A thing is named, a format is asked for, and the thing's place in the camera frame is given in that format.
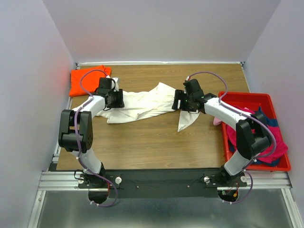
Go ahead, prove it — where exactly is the white t-shirt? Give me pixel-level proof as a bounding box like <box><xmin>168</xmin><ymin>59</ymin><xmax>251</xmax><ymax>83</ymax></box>
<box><xmin>71</xmin><ymin>82</ymin><xmax>202</xmax><ymax>133</ymax></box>

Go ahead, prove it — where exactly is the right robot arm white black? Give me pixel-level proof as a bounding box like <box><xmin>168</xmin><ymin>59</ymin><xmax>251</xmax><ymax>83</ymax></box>
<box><xmin>172</xmin><ymin>79</ymin><xmax>276</xmax><ymax>186</ymax></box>

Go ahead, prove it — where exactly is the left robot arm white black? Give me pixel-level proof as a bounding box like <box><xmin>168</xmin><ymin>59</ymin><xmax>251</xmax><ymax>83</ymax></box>
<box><xmin>58</xmin><ymin>76</ymin><xmax>124</xmax><ymax>188</ymax></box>

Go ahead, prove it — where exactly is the folded orange t-shirt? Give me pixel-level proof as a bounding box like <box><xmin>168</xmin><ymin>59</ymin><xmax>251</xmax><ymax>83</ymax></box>
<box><xmin>69</xmin><ymin>65</ymin><xmax>111</xmax><ymax>97</ymax></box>

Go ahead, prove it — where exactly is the light pink t-shirt in bin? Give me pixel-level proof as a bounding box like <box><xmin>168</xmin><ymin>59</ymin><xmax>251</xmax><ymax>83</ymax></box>
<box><xmin>213</xmin><ymin>117</ymin><xmax>222</xmax><ymax>126</ymax></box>

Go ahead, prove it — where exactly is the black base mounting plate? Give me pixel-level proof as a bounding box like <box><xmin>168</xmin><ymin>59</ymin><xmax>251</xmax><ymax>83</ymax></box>
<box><xmin>77</xmin><ymin>168</ymin><xmax>247</xmax><ymax>207</ymax></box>

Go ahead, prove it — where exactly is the navy blue t-shirt in bin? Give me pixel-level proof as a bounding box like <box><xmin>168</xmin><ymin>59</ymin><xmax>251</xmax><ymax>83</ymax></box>
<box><xmin>228</xmin><ymin>106</ymin><xmax>281</xmax><ymax>167</ymax></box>

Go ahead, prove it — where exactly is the magenta t-shirt in bin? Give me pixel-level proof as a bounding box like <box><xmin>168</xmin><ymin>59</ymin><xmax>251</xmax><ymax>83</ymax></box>
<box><xmin>225</xmin><ymin>107</ymin><xmax>289</xmax><ymax>164</ymax></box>

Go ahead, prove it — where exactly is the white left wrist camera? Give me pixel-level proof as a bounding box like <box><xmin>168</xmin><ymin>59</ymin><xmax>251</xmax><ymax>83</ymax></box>
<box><xmin>110</xmin><ymin>77</ymin><xmax>119</xmax><ymax>92</ymax></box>

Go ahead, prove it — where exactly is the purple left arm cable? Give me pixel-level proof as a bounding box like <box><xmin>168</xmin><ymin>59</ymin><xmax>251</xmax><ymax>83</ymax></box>
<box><xmin>74</xmin><ymin>69</ymin><xmax>119</xmax><ymax>208</ymax></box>

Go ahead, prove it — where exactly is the aluminium extrusion rail frame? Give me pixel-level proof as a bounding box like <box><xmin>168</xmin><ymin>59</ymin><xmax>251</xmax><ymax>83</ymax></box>
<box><xmin>28</xmin><ymin>62</ymin><xmax>297</xmax><ymax>228</ymax></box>

